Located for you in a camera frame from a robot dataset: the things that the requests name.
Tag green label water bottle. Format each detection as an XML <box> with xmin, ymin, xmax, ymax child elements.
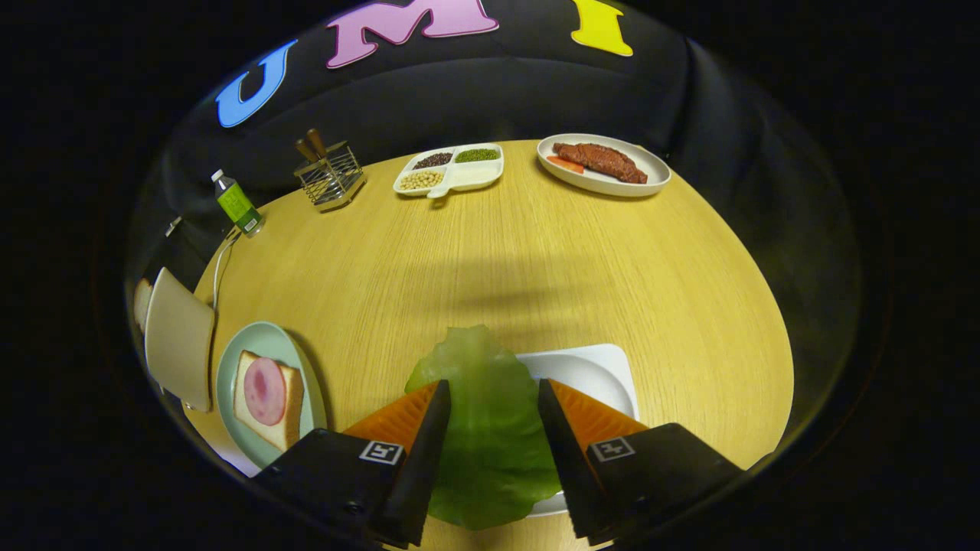
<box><xmin>211</xmin><ymin>169</ymin><xmax>266</xmax><ymax>237</ymax></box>

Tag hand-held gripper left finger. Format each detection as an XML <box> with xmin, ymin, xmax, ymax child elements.
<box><xmin>253</xmin><ymin>380</ymin><xmax>452</xmax><ymax>548</ymax></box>

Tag white oval plate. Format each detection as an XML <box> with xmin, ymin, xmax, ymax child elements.
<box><xmin>536</xmin><ymin>134</ymin><xmax>672</xmax><ymax>198</ymax></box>

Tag white divided dish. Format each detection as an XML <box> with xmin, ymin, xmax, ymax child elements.
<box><xmin>393</xmin><ymin>143</ymin><xmax>505</xmax><ymax>200</ymax></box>

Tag brown cooked meat piece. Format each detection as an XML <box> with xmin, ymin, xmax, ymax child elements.
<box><xmin>553</xmin><ymin>142</ymin><xmax>648</xmax><ymax>184</ymax></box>

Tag light green round plate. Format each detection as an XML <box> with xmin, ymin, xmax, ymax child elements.
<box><xmin>216</xmin><ymin>321</ymin><xmax>328</xmax><ymax>469</ymax></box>

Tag cream white toaster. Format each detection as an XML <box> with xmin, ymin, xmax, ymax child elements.
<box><xmin>143</xmin><ymin>266</ymin><xmax>217</xmax><ymax>412</ymax></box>

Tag white bread slice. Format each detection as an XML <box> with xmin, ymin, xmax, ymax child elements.
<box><xmin>233</xmin><ymin>350</ymin><xmax>305</xmax><ymax>452</ymax></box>

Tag brown toast slice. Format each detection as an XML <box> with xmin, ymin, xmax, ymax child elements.
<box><xmin>133</xmin><ymin>277</ymin><xmax>154</xmax><ymax>334</ymax></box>

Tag black backdrop cloth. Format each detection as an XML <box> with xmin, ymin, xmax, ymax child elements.
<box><xmin>126</xmin><ymin>0</ymin><xmax>858</xmax><ymax>460</ymax></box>

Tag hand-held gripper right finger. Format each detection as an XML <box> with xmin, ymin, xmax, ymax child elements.
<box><xmin>537</xmin><ymin>378</ymin><xmax>745</xmax><ymax>546</ymax></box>

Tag metal wire utensil holder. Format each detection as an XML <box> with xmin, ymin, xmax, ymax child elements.
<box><xmin>293</xmin><ymin>140</ymin><xmax>367</xmax><ymax>213</ymax></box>

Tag white square plate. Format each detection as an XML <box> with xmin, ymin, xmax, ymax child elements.
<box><xmin>514</xmin><ymin>343</ymin><xmax>640</xmax><ymax>517</ymax></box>

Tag white toaster cable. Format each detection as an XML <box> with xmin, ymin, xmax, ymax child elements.
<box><xmin>211</xmin><ymin>230</ymin><xmax>244</xmax><ymax>311</ymax></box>

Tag green lettuce leaf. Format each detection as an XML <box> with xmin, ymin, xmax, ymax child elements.
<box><xmin>404</xmin><ymin>324</ymin><xmax>564</xmax><ymax>531</ymax></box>

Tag pink ham slice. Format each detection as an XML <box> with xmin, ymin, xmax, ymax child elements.
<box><xmin>243</xmin><ymin>357</ymin><xmax>287</xmax><ymax>427</ymax></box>

